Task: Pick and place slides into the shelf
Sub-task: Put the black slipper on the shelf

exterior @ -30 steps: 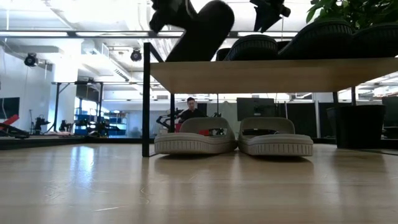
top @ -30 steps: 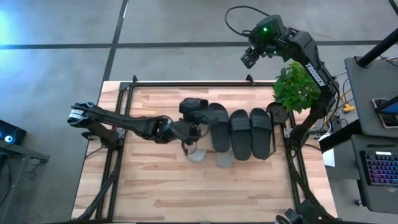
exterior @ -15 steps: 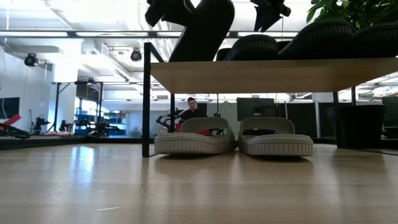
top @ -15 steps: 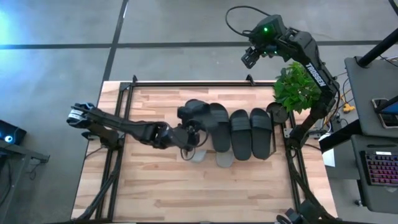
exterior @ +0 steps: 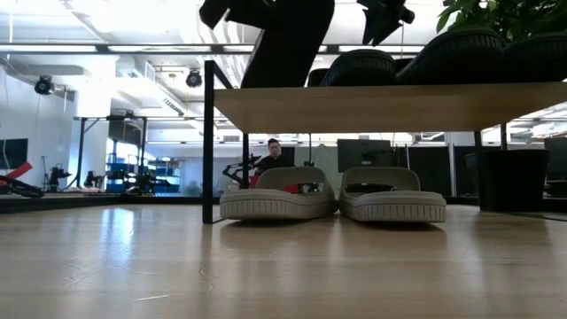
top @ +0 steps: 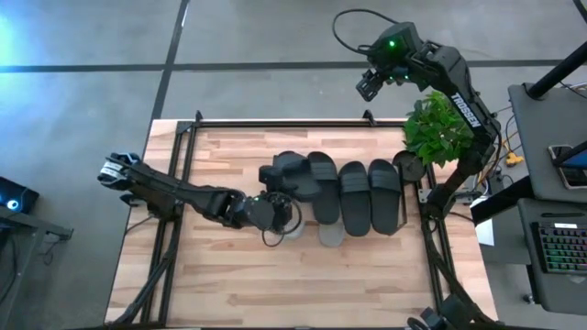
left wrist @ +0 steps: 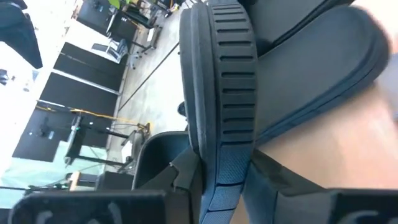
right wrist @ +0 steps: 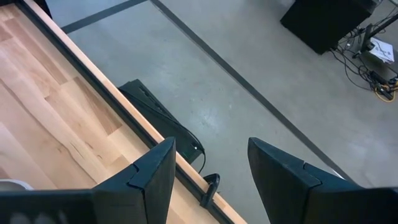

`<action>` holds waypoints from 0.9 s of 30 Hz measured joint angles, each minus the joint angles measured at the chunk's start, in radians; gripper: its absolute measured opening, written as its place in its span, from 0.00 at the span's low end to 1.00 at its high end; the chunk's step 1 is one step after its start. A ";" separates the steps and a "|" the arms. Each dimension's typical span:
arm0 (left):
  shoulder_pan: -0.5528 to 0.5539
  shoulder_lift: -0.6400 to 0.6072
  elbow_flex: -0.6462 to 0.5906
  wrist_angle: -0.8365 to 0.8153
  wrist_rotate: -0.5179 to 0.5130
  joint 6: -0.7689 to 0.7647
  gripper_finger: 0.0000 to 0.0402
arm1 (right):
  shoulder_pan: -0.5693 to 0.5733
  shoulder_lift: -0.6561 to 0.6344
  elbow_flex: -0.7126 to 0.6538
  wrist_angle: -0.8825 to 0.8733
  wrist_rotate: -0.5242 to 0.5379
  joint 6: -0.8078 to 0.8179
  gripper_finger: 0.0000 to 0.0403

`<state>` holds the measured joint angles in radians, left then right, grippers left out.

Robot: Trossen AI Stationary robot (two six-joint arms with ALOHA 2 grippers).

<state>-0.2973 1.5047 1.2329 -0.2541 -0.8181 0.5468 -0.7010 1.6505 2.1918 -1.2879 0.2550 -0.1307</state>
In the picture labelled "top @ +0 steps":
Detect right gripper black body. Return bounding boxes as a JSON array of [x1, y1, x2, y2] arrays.
[[370, 20, 426, 86]]

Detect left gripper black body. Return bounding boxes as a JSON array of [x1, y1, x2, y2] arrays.
[[263, 191, 295, 233]]

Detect black rubber slide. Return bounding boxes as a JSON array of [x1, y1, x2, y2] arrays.
[[367, 158, 404, 237], [305, 150, 342, 226], [338, 160, 372, 238], [271, 150, 323, 204]]

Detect green potted plant black pot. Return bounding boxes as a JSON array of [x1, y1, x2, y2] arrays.
[[392, 90, 478, 183]]

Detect grey side desk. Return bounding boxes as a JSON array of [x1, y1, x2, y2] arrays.
[[506, 82, 587, 317]]

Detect black diagonal pole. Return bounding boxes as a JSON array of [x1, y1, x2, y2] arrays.
[[526, 39, 587, 100]]

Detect white paper sheet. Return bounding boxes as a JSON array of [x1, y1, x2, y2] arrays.
[[474, 217, 496, 248]]

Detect black smartphone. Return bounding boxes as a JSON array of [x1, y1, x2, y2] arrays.
[[548, 143, 587, 191]]

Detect backlit black keyboard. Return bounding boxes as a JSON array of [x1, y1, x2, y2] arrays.
[[530, 221, 587, 276]]

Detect black metal stand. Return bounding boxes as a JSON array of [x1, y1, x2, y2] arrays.
[[0, 205, 74, 330]]

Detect black device blue light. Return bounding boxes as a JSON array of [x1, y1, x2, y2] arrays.
[[0, 176, 40, 215]]

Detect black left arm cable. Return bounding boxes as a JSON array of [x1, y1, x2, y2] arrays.
[[260, 196, 305, 248]]

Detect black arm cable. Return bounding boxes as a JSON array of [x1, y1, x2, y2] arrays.
[[331, 7, 401, 56], [260, 196, 305, 248]]

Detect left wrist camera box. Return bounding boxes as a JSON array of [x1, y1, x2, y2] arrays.
[[258, 164, 285, 192]]

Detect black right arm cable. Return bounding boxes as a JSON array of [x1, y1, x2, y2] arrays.
[[331, 7, 401, 56]]

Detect black table frame rails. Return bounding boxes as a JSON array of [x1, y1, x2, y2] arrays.
[[105, 109, 499, 329]]

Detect black cable bundle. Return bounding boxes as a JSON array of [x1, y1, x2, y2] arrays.
[[426, 256, 496, 327], [107, 247, 180, 327]]

